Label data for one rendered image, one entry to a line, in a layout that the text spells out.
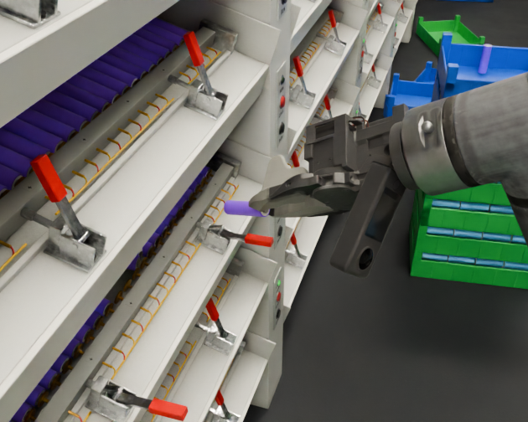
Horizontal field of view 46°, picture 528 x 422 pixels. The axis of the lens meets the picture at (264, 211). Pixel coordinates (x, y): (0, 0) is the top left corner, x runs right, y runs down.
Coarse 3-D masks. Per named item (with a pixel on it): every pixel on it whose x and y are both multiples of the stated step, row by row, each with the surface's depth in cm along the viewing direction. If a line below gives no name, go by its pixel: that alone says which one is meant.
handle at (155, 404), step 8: (120, 392) 59; (120, 400) 59; (128, 400) 59; (136, 400) 59; (144, 400) 59; (152, 400) 59; (160, 400) 59; (144, 408) 58; (152, 408) 58; (160, 408) 58; (168, 408) 58; (176, 408) 58; (184, 408) 58; (168, 416) 58; (176, 416) 57; (184, 416) 58
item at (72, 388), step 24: (216, 192) 85; (192, 216) 80; (168, 240) 76; (168, 264) 74; (144, 288) 70; (120, 312) 66; (96, 336) 63; (120, 336) 66; (96, 360) 61; (72, 384) 59; (48, 408) 56; (72, 408) 59
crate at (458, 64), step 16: (448, 48) 140; (464, 48) 141; (480, 48) 141; (496, 48) 140; (512, 48) 139; (448, 64) 125; (464, 64) 144; (496, 64) 142; (512, 64) 142; (448, 80) 126; (464, 80) 125; (480, 80) 125; (496, 80) 137; (448, 96) 128
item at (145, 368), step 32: (224, 160) 91; (256, 160) 91; (256, 192) 92; (224, 224) 85; (224, 256) 80; (128, 288) 72; (192, 288) 75; (160, 320) 70; (192, 320) 71; (160, 352) 67; (128, 384) 63; (160, 384) 69; (96, 416) 60; (128, 416) 61
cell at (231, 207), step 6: (228, 204) 77; (234, 204) 77; (240, 204) 76; (246, 204) 75; (228, 210) 77; (234, 210) 77; (240, 210) 76; (246, 210) 75; (252, 210) 74; (258, 216) 75; (264, 216) 74
